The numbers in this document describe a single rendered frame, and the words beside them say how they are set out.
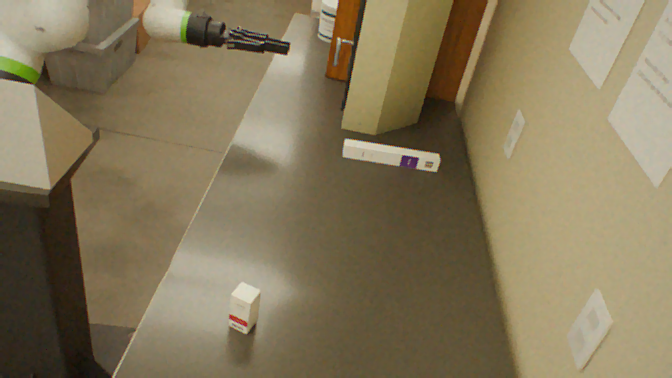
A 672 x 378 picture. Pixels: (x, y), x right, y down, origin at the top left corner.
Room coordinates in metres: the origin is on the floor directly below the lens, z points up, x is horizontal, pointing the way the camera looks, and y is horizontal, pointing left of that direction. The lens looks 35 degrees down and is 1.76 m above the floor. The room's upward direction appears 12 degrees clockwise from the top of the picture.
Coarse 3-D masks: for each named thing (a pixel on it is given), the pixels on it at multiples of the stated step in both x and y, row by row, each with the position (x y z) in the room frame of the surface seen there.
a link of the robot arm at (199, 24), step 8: (192, 16) 1.52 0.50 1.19; (200, 16) 1.53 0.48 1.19; (208, 16) 1.54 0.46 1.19; (192, 24) 1.50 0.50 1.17; (200, 24) 1.51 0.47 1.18; (208, 24) 1.53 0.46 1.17; (192, 32) 1.49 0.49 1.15; (200, 32) 1.50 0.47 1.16; (192, 40) 1.50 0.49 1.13; (200, 40) 1.50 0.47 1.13
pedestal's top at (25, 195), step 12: (96, 132) 1.22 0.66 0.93; (84, 156) 1.13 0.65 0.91; (72, 168) 1.05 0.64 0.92; (60, 180) 0.99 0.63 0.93; (0, 192) 0.91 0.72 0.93; (12, 192) 0.91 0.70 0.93; (24, 192) 0.91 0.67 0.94; (36, 192) 0.92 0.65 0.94; (48, 192) 0.93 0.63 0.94; (60, 192) 0.98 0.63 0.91; (24, 204) 0.91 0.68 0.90; (36, 204) 0.92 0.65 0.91; (48, 204) 0.92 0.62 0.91
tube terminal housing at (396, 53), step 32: (384, 0) 1.50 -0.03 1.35; (416, 0) 1.53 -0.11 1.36; (448, 0) 1.63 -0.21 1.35; (384, 32) 1.50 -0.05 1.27; (416, 32) 1.55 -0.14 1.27; (384, 64) 1.50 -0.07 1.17; (416, 64) 1.58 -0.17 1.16; (352, 96) 1.50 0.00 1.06; (384, 96) 1.50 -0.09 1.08; (416, 96) 1.61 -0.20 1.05; (352, 128) 1.50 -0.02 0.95; (384, 128) 1.53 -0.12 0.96
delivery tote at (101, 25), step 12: (96, 0) 2.99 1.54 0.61; (108, 0) 3.15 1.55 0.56; (120, 0) 3.32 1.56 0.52; (132, 0) 3.53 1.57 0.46; (96, 12) 3.00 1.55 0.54; (108, 12) 3.15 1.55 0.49; (120, 12) 3.33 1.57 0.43; (132, 12) 3.53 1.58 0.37; (96, 24) 3.01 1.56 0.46; (108, 24) 3.15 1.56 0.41; (120, 24) 3.34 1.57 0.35; (96, 36) 3.01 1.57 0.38; (108, 36) 3.17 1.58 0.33
